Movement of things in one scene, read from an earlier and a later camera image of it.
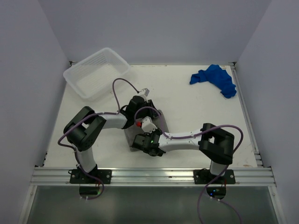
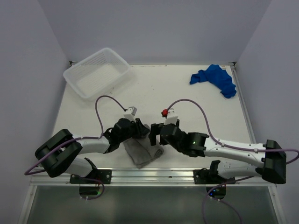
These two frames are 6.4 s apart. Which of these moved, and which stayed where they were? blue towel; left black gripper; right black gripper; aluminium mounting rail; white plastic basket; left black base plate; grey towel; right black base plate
Moved: left black gripper; right black gripper; grey towel
Stayed: blue towel; right black base plate; aluminium mounting rail; white plastic basket; left black base plate
